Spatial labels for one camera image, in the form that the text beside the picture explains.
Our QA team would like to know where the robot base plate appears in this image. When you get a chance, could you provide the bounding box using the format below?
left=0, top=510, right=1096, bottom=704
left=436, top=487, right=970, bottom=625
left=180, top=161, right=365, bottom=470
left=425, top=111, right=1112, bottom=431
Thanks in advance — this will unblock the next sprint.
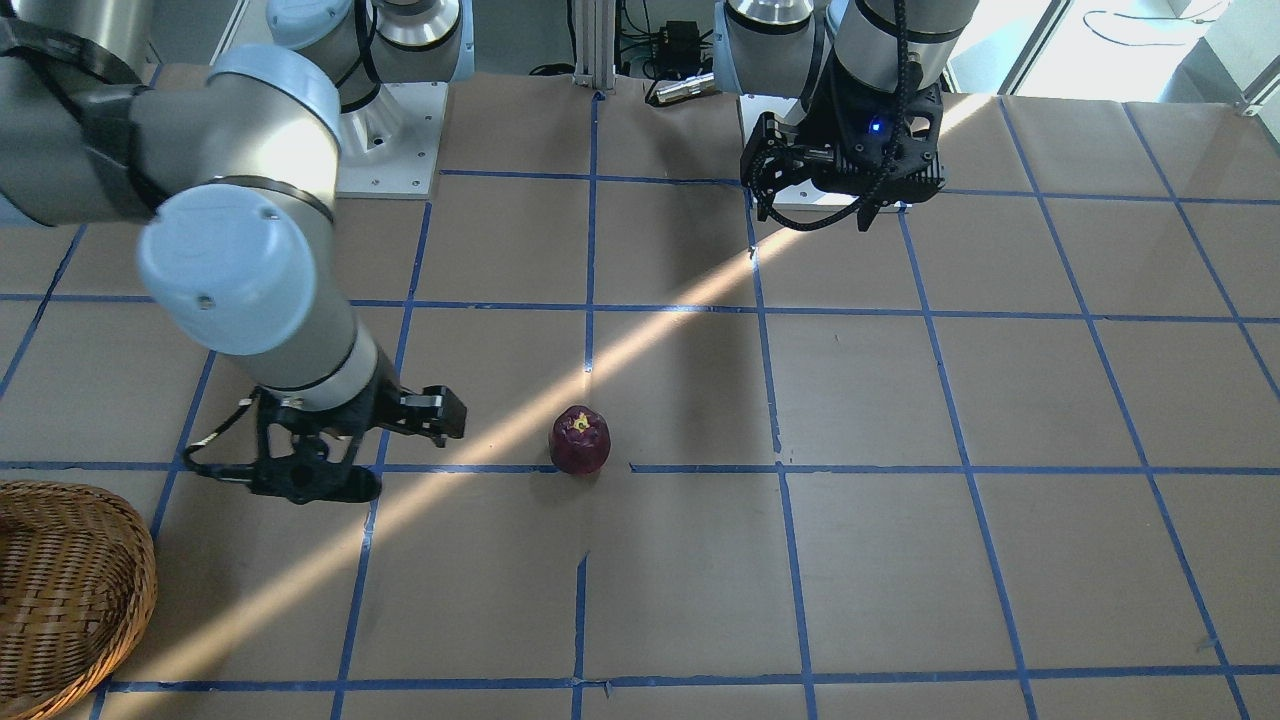
left=337, top=83, right=449, bottom=200

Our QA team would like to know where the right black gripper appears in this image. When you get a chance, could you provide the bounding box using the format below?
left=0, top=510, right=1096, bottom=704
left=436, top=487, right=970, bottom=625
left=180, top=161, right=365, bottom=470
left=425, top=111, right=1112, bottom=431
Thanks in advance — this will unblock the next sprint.
left=248, top=370, right=468, bottom=505

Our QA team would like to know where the dark purple apple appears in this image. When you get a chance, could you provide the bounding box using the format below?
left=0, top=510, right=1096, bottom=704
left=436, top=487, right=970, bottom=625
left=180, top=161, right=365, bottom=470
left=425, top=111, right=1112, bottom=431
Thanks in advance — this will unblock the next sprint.
left=548, top=405, right=612, bottom=477

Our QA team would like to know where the wicker basket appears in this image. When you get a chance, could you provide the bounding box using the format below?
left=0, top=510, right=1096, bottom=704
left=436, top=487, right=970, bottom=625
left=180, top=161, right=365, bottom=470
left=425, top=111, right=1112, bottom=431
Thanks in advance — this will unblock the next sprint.
left=1, top=480, right=157, bottom=719

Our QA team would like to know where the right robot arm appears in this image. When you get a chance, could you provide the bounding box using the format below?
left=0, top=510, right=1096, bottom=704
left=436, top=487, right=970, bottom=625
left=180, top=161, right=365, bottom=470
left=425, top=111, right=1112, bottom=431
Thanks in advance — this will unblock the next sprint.
left=3, top=1, right=467, bottom=503

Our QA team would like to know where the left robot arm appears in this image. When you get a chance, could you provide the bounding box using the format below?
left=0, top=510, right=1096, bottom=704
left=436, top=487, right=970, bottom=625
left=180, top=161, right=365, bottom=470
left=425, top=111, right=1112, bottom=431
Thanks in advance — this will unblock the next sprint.
left=713, top=1, right=978, bottom=232

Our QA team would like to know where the aluminium frame post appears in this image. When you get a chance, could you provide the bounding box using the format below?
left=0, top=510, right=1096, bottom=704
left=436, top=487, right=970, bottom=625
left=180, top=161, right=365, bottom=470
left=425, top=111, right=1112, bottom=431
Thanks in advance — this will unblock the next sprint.
left=570, top=0, right=618, bottom=95

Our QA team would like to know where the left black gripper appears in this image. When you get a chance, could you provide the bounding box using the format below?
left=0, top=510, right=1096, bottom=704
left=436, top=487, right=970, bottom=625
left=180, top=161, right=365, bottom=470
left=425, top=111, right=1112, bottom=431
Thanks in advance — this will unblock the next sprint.
left=740, top=79, right=946, bottom=232

